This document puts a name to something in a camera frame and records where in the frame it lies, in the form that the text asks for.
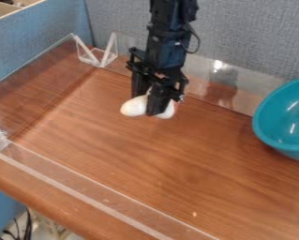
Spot clear acrylic barrier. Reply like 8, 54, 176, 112
0, 34, 79, 138
100, 32, 290, 116
0, 142, 219, 240

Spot blue plastic bowl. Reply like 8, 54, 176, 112
251, 78, 299, 161

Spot clear acrylic corner bracket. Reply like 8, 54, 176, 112
72, 33, 119, 68

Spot clear acrylic front barrier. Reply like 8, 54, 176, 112
0, 142, 219, 240

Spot clear acrylic back barrier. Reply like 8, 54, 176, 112
100, 32, 290, 116

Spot blue partition with wooden top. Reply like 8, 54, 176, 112
0, 0, 92, 81

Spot black cables under table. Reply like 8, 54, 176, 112
0, 208, 35, 240

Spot clear acrylic left barrier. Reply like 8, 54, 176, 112
0, 34, 79, 138

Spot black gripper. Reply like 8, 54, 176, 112
127, 47, 190, 116

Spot white plush mushroom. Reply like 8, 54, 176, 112
120, 94, 178, 119

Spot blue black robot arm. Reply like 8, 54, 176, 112
120, 0, 200, 119

